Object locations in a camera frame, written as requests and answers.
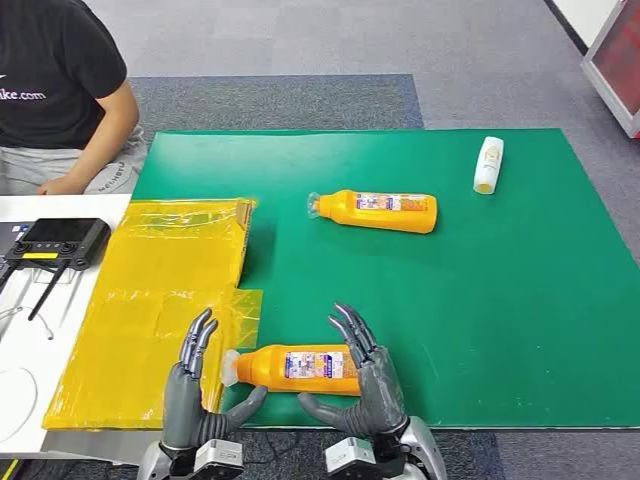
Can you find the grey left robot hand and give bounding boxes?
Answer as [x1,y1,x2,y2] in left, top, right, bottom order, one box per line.
[161,307,269,459]

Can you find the yellow plastic sheet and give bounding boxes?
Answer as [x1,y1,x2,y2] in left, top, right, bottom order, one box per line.
[42,197,264,432]

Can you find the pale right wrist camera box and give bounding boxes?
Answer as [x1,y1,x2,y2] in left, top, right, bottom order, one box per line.
[324,436,380,480]

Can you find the orange bottle with clear cap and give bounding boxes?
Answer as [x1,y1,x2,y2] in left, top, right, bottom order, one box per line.
[220,343,362,398]
[306,190,438,235]

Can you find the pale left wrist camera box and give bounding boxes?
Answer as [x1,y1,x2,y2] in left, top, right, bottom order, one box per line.
[192,438,245,480]

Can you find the small white bottle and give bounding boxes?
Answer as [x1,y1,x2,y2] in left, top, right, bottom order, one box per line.
[472,136,505,196]

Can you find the white framed red cabinet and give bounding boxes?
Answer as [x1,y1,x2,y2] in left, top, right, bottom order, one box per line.
[580,0,640,141]

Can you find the thin white cable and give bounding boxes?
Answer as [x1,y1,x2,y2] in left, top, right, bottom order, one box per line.
[0,305,55,343]
[0,366,39,444]

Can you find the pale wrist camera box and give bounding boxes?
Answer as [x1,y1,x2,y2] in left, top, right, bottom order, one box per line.
[324,436,380,480]
[192,438,245,480]

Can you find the person's hand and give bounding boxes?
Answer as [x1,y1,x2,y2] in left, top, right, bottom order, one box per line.
[35,174,84,197]

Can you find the person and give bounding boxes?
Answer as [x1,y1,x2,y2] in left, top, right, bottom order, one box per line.
[0,0,149,197]

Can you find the black remote controller with antennas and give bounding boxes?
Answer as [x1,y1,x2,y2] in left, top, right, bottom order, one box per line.
[0,217,112,323]

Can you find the green table mat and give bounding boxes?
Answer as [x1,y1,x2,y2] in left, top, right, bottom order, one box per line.
[132,129,640,431]

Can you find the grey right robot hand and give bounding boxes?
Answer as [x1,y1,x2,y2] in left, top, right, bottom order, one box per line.
[298,302,409,440]

